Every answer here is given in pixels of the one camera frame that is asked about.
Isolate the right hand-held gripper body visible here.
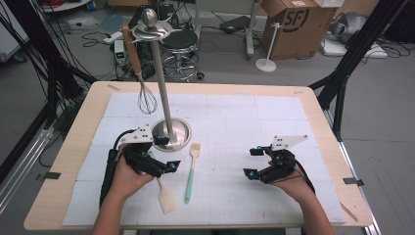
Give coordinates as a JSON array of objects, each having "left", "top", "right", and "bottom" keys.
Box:
[{"left": 260, "top": 134, "right": 309, "bottom": 184}]

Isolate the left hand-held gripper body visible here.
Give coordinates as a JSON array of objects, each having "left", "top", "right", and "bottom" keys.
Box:
[{"left": 117, "top": 125, "right": 168, "bottom": 179}]

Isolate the cream pastry brush mint handle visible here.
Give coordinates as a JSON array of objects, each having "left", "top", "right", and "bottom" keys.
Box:
[{"left": 184, "top": 142, "right": 203, "bottom": 205}]

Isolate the cream spatula mint handle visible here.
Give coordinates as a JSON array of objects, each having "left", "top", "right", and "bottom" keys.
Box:
[{"left": 148, "top": 150, "right": 178, "bottom": 214}]

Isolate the metal utensil stand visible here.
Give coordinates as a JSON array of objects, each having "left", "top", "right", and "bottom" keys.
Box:
[{"left": 130, "top": 8, "right": 193, "bottom": 153}]

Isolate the wire whisk with wooden handle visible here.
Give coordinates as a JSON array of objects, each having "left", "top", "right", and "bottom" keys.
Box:
[{"left": 120, "top": 24, "right": 159, "bottom": 116}]

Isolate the person's left hand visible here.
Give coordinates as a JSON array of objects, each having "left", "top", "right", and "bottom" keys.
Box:
[{"left": 109, "top": 145, "right": 156, "bottom": 200}]

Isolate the person's right hand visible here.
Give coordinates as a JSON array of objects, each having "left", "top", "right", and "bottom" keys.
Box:
[{"left": 268, "top": 161, "right": 315, "bottom": 204}]

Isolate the white grid mat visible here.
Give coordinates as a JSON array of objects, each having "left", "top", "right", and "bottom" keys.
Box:
[{"left": 62, "top": 92, "right": 347, "bottom": 227}]

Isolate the grey tape piece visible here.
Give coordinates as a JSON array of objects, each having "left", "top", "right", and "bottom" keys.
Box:
[
  {"left": 342, "top": 176, "right": 365, "bottom": 187},
  {"left": 34, "top": 171, "right": 62, "bottom": 182}
]

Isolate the brown tape strip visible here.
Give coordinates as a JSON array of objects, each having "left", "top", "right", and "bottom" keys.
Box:
[{"left": 339, "top": 201, "right": 359, "bottom": 223}]

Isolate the thin white floor stand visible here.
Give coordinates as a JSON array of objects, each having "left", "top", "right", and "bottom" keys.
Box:
[{"left": 254, "top": 22, "right": 283, "bottom": 72}]

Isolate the black round stool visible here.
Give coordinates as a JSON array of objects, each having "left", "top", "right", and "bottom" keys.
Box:
[{"left": 161, "top": 28, "right": 206, "bottom": 82}]

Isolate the white power strip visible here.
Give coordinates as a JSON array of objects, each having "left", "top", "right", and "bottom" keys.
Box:
[{"left": 103, "top": 30, "right": 123, "bottom": 44}]

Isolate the brown cardboard box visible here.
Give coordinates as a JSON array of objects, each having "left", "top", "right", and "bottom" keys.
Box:
[{"left": 260, "top": 0, "right": 337, "bottom": 61}]

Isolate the white desk leg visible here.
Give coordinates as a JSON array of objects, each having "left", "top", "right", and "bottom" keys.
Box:
[{"left": 246, "top": 0, "right": 262, "bottom": 60}]

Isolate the flat white board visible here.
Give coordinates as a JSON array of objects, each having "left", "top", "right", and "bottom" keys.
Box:
[{"left": 321, "top": 38, "right": 390, "bottom": 59}]

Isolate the flat black case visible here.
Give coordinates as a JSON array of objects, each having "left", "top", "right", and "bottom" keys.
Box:
[{"left": 219, "top": 15, "right": 253, "bottom": 34}]

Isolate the grey bundle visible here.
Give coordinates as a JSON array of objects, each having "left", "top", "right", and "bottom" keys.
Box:
[{"left": 327, "top": 11, "right": 368, "bottom": 45}]

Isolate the white round table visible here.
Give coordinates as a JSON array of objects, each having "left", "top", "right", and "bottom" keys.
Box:
[{"left": 42, "top": 0, "right": 92, "bottom": 14}]

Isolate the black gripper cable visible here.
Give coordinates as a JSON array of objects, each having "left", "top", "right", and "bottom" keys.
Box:
[
  {"left": 99, "top": 129, "right": 136, "bottom": 209},
  {"left": 293, "top": 161, "right": 317, "bottom": 195}
]

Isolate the aluminium rail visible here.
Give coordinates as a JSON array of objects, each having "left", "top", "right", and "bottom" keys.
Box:
[
  {"left": 322, "top": 109, "right": 383, "bottom": 235},
  {"left": 0, "top": 126, "right": 55, "bottom": 213}
]

